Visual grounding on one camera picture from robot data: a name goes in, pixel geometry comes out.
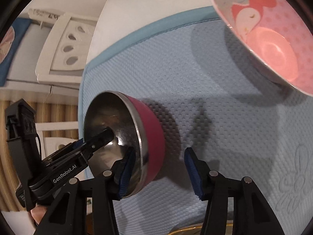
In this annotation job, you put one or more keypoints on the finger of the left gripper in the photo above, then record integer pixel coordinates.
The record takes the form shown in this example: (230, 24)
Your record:
(78, 143)
(96, 142)

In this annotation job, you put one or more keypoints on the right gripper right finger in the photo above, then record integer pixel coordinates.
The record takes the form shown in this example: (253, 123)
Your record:
(198, 172)

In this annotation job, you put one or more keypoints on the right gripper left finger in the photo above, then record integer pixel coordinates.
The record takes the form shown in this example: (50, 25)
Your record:
(122, 172)

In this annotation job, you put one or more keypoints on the magenta steel bowl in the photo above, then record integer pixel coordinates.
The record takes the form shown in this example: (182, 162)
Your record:
(134, 124)

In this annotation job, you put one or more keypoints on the round blue floral plate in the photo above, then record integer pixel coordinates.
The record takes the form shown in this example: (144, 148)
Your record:
(196, 229)

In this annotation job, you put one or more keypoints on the pink cartoon bowl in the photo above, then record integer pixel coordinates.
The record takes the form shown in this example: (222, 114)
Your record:
(276, 35)

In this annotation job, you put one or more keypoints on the person's left hand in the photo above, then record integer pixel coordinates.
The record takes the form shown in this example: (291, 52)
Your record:
(38, 213)

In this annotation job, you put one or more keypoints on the white chair near left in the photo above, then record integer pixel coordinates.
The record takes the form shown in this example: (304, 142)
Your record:
(51, 144)

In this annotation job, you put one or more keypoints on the white chair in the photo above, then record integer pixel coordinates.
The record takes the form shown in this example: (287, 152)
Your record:
(66, 49)
(51, 144)

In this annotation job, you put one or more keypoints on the light blue quilted mat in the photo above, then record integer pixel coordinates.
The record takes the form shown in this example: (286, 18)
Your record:
(202, 84)

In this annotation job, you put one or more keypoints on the white chair far left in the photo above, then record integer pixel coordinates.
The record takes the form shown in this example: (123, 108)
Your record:
(66, 49)

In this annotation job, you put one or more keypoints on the white refrigerator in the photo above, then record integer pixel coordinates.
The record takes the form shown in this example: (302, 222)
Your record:
(21, 75)

